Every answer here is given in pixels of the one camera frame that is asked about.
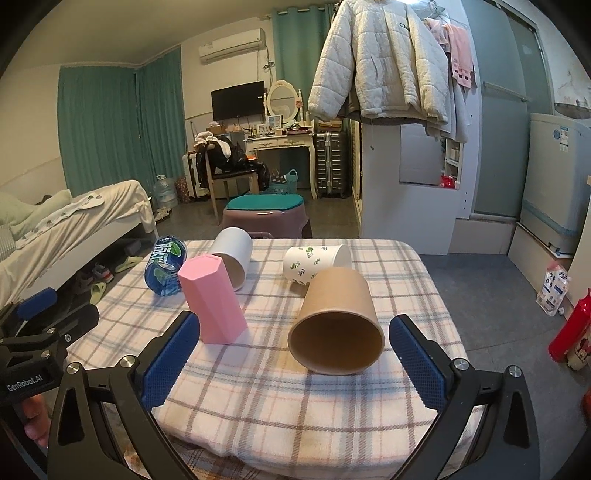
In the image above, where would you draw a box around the white puffer jacket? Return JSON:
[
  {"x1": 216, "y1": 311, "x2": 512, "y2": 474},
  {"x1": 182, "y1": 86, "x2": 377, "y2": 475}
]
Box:
[{"x1": 307, "y1": 0, "x2": 450, "y2": 123}]

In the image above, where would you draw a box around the blue plastic bottle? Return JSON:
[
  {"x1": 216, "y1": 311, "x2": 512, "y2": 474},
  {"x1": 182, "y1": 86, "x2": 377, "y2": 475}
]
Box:
[{"x1": 144, "y1": 234, "x2": 187, "y2": 296}]

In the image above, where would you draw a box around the white air conditioner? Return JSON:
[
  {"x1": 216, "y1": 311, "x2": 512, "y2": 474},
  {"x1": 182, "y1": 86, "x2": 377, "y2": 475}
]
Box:
[{"x1": 198, "y1": 28, "x2": 269, "y2": 65}]

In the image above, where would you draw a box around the silver suitcase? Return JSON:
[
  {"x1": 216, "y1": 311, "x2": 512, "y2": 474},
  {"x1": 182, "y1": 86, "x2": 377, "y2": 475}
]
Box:
[{"x1": 315, "y1": 131, "x2": 350, "y2": 199}]

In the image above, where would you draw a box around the plaid tablecloth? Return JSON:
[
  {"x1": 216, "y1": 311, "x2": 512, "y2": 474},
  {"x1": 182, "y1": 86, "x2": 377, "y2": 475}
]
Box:
[{"x1": 65, "y1": 237, "x2": 483, "y2": 480}]

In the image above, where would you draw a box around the pink hanging garment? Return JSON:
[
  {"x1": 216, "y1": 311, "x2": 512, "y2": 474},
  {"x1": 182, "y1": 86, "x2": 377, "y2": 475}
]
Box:
[{"x1": 425, "y1": 17, "x2": 476, "y2": 89}]

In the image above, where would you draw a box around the white leaf print cup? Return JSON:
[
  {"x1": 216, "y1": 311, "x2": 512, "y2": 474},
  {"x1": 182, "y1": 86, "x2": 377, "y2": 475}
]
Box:
[{"x1": 283, "y1": 244, "x2": 352, "y2": 286}]

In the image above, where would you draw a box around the wide teal curtain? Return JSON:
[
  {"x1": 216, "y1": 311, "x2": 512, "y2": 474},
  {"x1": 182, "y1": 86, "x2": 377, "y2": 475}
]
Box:
[{"x1": 58, "y1": 48, "x2": 185, "y2": 197}]

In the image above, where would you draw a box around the plain white cup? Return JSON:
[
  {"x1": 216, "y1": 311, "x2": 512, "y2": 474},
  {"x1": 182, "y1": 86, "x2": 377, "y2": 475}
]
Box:
[{"x1": 208, "y1": 227, "x2": 253, "y2": 291}]

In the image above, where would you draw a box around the black jacket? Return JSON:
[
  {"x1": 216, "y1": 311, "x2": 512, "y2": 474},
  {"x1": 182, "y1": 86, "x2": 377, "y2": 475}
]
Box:
[{"x1": 194, "y1": 134, "x2": 271, "y2": 190}]

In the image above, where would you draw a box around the pink hexagonal cup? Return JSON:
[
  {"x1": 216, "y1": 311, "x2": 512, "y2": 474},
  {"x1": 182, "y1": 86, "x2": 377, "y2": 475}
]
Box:
[{"x1": 178, "y1": 254, "x2": 247, "y2": 345}]

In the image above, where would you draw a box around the frosted glass door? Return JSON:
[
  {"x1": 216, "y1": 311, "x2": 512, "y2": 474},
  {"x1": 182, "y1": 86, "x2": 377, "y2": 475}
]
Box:
[{"x1": 466, "y1": 0, "x2": 555, "y2": 220}]

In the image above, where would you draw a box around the white cabinet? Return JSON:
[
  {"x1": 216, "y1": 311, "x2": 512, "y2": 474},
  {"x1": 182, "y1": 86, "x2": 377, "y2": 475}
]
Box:
[{"x1": 358, "y1": 117, "x2": 462, "y2": 254}]

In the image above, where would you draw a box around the purple plastic stool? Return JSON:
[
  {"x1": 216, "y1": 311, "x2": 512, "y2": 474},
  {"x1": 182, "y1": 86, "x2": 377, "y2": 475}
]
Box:
[{"x1": 222, "y1": 203, "x2": 312, "y2": 239}]

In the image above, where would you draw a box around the white washing machine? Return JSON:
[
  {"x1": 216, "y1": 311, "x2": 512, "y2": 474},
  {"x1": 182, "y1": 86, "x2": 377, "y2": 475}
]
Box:
[{"x1": 522, "y1": 112, "x2": 591, "y2": 257}]

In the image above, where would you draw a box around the oval white mirror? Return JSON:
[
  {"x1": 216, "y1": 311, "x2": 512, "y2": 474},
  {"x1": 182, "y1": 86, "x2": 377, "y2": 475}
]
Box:
[{"x1": 267, "y1": 80, "x2": 300, "y2": 121}]

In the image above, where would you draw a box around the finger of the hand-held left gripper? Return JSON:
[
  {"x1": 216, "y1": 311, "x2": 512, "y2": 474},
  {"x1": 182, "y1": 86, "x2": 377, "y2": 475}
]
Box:
[
  {"x1": 0, "y1": 287, "x2": 60, "y2": 337},
  {"x1": 28, "y1": 302, "x2": 101, "y2": 354}
]

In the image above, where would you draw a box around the narrow teal curtain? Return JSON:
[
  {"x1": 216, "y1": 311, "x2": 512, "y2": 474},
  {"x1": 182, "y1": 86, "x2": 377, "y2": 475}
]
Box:
[{"x1": 271, "y1": 0, "x2": 345, "y2": 125}]

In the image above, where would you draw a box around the teal basket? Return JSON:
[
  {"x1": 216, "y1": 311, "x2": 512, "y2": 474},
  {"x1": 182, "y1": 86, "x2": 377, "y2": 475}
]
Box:
[{"x1": 269, "y1": 169, "x2": 298, "y2": 195}]

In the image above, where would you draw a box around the bed with beige sheet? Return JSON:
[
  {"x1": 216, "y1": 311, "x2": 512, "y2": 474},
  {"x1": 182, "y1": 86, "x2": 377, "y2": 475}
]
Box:
[{"x1": 0, "y1": 180, "x2": 158, "y2": 308}]

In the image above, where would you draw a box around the wooden chair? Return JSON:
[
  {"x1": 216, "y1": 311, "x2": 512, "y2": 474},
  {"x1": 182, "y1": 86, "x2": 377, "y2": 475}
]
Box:
[{"x1": 203, "y1": 143, "x2": 262, "y2": 217}]

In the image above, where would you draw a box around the black television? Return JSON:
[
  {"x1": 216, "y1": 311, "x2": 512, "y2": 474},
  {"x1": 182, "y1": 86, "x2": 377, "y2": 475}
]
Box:
[{"x1": 211, "y1": 81, "x2": 266, "y2": 121}]

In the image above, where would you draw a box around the red bottle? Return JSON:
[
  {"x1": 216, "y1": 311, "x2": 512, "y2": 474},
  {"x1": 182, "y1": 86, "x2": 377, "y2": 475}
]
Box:
[{"x1": 549, "y1": 288, "x2": 591, "y2": 370}]

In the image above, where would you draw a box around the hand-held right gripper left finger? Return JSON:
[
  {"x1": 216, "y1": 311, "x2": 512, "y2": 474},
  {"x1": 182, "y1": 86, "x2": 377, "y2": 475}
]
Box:
[{"x1": 46, "y1": 310, "x2": 201, "y2": 480}]

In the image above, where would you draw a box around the white dressing table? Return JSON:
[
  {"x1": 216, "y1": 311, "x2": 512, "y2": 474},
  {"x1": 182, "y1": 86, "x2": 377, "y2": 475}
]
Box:
[{"x1": 244, "y1": 128, "x2": 318, "y2": 199}]

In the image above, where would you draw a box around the white suitcase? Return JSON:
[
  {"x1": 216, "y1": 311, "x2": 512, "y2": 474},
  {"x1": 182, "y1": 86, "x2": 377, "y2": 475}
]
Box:
[{"x1": 182, "y1": 150, "x2": 204, "y2": 199}]

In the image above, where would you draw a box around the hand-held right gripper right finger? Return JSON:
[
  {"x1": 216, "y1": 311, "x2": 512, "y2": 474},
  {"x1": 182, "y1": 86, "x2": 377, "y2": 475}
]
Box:
[{"x1": 388, "y1": 315, "x2": 541, "y2": 480}]

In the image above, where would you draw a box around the person's left hand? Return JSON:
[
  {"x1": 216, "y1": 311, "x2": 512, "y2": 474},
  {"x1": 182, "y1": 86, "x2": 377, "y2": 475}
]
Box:
[{"x1": 19, "y1": 394, "x2": 52, "y2": 450}]

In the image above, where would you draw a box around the large water jug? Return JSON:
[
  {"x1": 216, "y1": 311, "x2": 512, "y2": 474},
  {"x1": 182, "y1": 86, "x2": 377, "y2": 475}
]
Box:
[{"x1": 154, "y1": 174, "x2": 178, "y2": 209}]

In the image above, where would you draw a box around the grey hanging garment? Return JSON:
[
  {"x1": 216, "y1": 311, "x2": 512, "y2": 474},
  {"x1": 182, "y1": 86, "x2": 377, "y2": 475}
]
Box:
[{"x1": 434, "y1": 69, "x2": 470, "y2": 144}]

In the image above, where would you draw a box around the white plastic package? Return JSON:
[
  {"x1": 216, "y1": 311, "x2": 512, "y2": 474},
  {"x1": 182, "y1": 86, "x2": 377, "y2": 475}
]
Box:
[{"x1": 536, "y1": 261, "x2": 572, "y2": 317}]

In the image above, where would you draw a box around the brown paper cup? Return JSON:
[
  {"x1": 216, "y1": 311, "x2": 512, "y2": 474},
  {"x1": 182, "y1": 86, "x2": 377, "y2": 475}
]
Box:
[{"x1": 288, "y1": 267, "x2": 386, "y2": 376}]

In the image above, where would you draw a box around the teal seat cushion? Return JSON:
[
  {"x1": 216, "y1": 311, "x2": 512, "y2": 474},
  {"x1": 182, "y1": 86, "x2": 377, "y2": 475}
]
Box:
[{"x1": 226, "y1": 194, "x2": 304, "y2": 215}]

